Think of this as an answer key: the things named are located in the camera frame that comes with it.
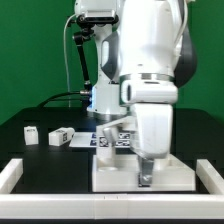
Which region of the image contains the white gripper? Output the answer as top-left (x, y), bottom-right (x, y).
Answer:
top-left (120, 80), bottom-right (177, 186)

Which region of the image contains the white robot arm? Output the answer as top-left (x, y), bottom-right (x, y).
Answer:
top-left (74, 0), bottom-right (195, 192)

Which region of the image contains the white U-shaped obstacle fence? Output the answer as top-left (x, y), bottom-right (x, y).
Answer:
top-left (0, 159), bottom-right (224, 220)

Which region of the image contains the white tag base sheet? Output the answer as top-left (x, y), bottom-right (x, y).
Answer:
top-left (70, 132), bottom-right (130, 148)

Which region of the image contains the black base cable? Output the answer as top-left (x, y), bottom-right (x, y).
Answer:
top-left (37, 89), bottom-right (92, 108)

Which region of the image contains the grey camera cable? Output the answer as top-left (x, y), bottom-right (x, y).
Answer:
top-left (63, 13), bottom-right (78, 109)

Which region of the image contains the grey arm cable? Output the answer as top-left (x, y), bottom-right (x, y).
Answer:
top-left (173, 0), bottom-right (190, 44)

